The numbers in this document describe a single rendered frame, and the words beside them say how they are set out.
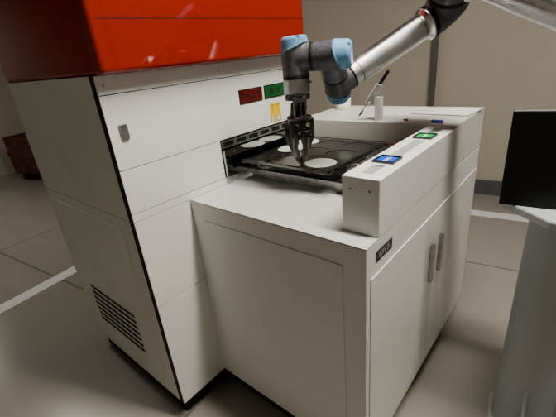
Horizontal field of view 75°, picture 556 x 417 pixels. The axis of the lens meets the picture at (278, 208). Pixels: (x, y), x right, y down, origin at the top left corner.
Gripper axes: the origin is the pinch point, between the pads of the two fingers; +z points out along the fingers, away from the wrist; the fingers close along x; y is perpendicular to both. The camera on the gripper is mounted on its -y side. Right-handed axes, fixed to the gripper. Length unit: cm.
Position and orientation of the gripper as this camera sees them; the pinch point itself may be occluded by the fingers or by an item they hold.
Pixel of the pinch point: (301, 160)
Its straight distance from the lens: 114.7
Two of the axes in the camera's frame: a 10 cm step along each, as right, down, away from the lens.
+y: 0.7, 3.9, -9.2
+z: 1.0, 9.1, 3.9
